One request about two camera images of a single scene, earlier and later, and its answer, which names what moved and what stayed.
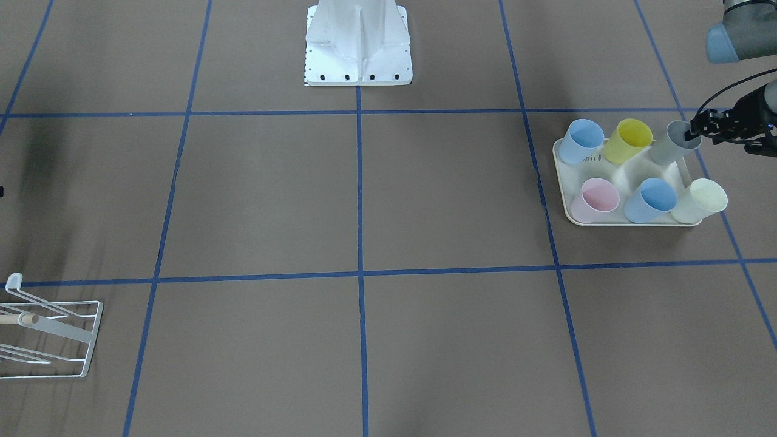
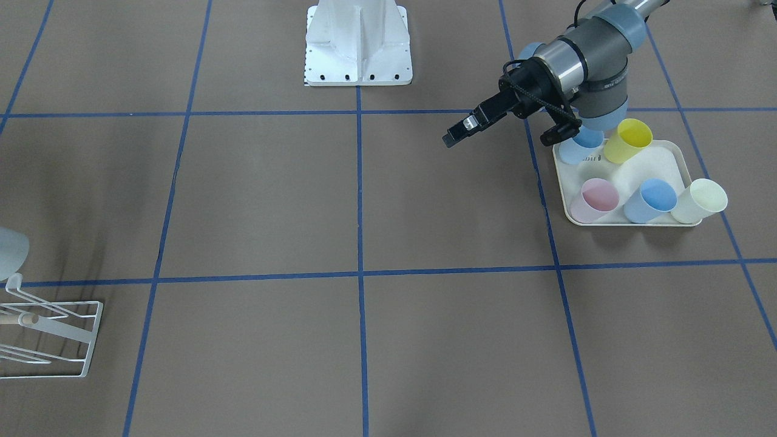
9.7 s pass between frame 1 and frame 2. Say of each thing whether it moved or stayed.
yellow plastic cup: stayed
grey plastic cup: moved
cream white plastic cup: stayed
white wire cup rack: stayed
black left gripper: moved
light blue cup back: stayed
